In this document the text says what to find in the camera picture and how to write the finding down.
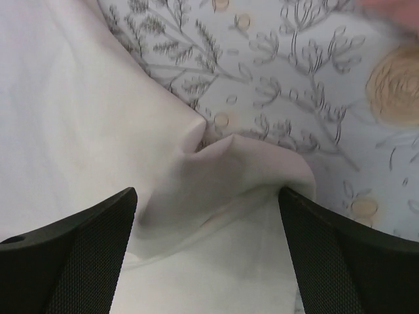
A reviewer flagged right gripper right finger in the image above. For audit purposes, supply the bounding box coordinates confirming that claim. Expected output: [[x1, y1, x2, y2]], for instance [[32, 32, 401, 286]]
[[278, 188, 418, 314]]

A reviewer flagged floral tablecloth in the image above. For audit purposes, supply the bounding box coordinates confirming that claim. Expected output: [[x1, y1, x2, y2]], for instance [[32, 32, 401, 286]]
[[99, 1, 418, 241]]

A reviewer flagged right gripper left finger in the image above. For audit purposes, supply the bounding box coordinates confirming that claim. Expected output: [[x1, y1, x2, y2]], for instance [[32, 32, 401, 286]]
[[1, 188, 137, 314]]

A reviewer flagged white Coca-Cola t-shirt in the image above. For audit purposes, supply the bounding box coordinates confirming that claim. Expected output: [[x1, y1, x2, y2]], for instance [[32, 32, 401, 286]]
[[1, 1, 315, 313]]

